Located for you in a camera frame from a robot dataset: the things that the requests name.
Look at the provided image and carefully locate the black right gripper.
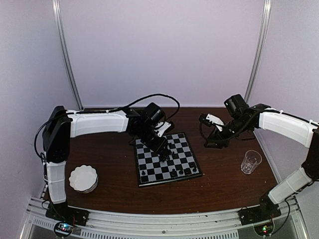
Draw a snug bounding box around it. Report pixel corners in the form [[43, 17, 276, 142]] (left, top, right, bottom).
[[204, 117, 252, 148]]

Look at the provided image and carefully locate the black and grey chessboard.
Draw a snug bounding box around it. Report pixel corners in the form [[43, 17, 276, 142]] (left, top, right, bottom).
[[134, 132, 202, 187]]

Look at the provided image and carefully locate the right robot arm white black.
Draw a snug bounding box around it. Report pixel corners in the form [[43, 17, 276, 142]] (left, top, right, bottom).
[[199, 94, 319, 220]]

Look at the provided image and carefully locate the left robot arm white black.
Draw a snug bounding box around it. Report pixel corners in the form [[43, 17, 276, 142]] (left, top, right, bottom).
[[42, 103, 174, 221]]

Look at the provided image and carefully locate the pile of black chess pieces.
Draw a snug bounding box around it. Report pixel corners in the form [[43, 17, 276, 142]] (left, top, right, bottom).
[[159, 143, 175, 162]]

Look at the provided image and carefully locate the right round control board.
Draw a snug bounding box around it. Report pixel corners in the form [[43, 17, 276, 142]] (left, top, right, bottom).
[[253, 222, 274, 237]]

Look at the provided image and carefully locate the round control board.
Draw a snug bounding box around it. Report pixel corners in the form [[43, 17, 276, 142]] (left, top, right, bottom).
[[53, 222, 74, 237], [253, 222, 274, 237]]

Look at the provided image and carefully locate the left round control board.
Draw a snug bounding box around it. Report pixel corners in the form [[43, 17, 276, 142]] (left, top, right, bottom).
[[53, 222, 74, 237]]

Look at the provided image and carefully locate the clear drinking glass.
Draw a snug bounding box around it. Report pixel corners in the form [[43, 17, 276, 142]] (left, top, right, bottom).
[[241, 150, 262, 174]]

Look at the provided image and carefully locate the white scalloped bowl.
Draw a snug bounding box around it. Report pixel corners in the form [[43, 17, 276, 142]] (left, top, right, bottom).
[[69, 165, 98, 194]]

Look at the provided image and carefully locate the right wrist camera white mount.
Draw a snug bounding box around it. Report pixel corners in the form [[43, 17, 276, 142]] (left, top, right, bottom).
[[199, 114, 224, 131]]

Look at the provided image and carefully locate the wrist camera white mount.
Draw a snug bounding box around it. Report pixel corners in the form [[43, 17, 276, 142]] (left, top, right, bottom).
[[199, 114, 224, 131], [155, 121, 174, 137]]

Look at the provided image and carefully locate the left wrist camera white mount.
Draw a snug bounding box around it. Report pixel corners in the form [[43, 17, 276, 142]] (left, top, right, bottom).
[[155, 121, 174, 137]]

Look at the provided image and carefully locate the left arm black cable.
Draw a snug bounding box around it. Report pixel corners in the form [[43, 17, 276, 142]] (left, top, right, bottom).
[[33, 93, 180, 160]]

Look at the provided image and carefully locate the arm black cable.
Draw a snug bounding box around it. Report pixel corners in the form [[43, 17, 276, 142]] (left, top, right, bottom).
[[270, 181, 315, 225], [33, 93, 180, 160]]

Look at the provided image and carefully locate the aluminium front rail frame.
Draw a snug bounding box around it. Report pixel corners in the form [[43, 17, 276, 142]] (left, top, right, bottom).
[[19, 191, 310, 239]]

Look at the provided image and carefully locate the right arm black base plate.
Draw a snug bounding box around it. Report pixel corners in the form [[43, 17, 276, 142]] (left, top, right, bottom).
[[238, 206, 282, 226]]

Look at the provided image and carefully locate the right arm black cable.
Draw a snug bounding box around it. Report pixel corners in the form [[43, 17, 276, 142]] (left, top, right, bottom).
[[270, 181, 315, 225]]

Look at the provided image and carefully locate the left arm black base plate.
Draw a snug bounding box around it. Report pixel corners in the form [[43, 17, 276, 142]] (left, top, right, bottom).
[[45, 208, 89, 226]]

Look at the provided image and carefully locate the right aluminium corner post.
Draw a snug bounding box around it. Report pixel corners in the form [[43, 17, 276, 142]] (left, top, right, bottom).
[[244, 0, 272, 102]]

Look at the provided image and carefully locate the aluminium corner post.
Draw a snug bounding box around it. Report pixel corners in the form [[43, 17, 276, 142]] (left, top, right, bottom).
[[244, 0, 272, 102], [52, 0, 83, 110]]

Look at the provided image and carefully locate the left aluminium corner post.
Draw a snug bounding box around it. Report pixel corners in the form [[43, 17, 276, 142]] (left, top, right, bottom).
[[52, 0, 83, 110]]

